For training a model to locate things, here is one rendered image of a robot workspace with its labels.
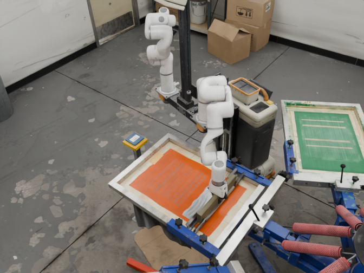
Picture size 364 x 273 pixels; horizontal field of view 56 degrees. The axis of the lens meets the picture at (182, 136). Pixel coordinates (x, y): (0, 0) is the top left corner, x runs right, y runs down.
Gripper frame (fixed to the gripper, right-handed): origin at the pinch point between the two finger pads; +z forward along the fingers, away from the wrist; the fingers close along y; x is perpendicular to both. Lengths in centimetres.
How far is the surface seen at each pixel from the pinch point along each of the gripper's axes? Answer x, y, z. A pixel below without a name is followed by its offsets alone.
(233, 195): -11.8, -4.1, 6.0
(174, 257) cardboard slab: 4, 36, 99
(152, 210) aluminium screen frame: 27.6, 25.7, 2.6
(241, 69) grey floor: -280, 143, 99
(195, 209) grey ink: 10.5, 7.7, 5.6
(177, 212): 17.8, 15.5, 6.0
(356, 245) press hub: 6, -71, -29
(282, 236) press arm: 2.3, -41.0, -2.3
